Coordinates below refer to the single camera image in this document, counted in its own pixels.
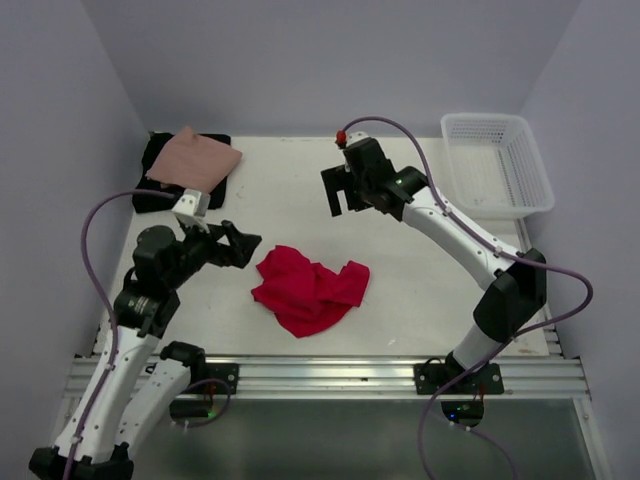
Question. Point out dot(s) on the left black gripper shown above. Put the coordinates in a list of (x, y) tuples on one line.
[(239, 250)]

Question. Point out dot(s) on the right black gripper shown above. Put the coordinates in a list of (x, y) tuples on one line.
[(337, 179)]

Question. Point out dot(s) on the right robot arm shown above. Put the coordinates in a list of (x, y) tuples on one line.
[(513, 283)]

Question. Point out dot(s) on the folded pink t shirt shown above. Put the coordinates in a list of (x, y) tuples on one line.
[(192, 161)]

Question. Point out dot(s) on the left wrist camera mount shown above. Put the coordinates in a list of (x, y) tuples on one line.
[(190, 210)]

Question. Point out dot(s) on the folded black t shirt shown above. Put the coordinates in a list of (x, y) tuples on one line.
[(144, 204)]

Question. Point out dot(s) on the white plastic basket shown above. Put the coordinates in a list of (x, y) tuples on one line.
[(496, 167)]

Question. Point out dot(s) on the red t shirt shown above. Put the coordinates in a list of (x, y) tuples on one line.
[(305, 297)]

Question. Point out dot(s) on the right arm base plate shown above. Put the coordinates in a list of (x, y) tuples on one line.
[(429, 377)]

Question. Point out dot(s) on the aluminium rail frame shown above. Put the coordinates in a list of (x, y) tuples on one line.
[(378, 377)]

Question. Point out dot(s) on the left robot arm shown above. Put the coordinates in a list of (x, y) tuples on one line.
[(115, 416)]

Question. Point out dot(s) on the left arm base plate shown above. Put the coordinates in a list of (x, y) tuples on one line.
[(222, 375)]

